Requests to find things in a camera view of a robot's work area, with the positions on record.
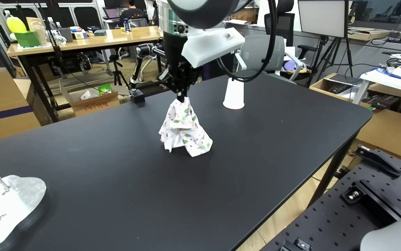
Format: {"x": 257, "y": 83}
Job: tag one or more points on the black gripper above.
{"x": 181, "y": 73}

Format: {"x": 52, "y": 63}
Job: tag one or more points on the white floral patterned cloth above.
{"x": 181, "y": 129}

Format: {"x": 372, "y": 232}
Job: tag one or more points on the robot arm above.
{"x": 186, "y": 17}

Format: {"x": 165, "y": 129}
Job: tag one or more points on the white paper cup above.
{"x": 234, "y": 95}

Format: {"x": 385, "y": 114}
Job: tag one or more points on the wooden background desk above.
{"x": 31, "y": 58}

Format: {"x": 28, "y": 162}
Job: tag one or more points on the open cardboard box floor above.
{"x": 91, "y": 100}

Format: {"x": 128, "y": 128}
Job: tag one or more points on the black tripod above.
{"x": 332, "y": 52}

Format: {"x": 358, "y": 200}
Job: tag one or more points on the large cardboard box left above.
{"x": 16, "y": 114}

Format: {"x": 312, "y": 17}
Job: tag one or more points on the yellow green bottle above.
{"x": 14, "y": 24}

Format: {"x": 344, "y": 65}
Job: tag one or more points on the white grey plate object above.
{"x": 18, "y": 199}

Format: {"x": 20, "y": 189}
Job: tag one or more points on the cardboard box right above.
{"x": 383, "y": 132}

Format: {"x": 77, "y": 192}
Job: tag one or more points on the black perforated breadboard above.
{"x": 360, "y": 213}

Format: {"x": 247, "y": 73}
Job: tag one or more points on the white side table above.
{"x": 386, "y": 76}

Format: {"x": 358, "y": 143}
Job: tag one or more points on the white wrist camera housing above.
{"x": 209, "y": 45}

